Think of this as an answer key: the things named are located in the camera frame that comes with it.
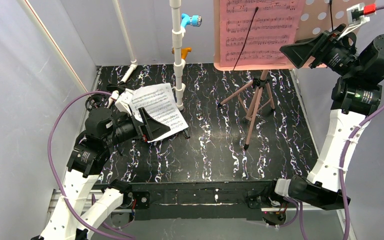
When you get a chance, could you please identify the white sheet music page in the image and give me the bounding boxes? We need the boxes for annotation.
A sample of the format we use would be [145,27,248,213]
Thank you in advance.
[129,83,180,123]
[137,110,188,143]

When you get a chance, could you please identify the pink music stand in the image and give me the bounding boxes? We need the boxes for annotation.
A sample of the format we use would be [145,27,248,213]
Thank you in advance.
[213,0,375,151]

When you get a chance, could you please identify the pink sheet music page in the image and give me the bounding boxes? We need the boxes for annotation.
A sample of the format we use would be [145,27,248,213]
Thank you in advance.
[219,0,305,68]

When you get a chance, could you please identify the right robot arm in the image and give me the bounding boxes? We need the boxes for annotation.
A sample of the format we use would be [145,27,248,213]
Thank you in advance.
[267,31,384,210]

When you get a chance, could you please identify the orange clip on pipe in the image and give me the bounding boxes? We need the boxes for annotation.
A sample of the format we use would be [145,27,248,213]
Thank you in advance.
[180,47,192,60]

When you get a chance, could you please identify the blue clip on pipe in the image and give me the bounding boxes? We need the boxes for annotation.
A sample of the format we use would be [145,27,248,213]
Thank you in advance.
[180,13,202,28]

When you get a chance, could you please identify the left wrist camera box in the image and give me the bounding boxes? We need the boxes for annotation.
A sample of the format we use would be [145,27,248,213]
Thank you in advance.
[107,89,134,116]

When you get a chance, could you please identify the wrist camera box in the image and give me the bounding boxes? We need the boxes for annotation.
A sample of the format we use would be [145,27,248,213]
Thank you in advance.
[339,2,376,39]
[107,89,134,116]

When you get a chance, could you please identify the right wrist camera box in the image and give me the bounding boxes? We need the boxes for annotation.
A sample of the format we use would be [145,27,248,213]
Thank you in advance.
[339,2,376,39]

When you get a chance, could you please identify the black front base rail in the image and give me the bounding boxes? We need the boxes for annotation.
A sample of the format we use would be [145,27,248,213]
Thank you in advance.
[130,180,295,221]

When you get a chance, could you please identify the white PVC pipe frame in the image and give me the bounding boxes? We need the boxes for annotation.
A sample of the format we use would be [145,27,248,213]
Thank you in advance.
[17,0,187,112]

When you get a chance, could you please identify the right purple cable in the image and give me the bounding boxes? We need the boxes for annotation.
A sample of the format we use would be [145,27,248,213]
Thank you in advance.
[281,2,384,240]

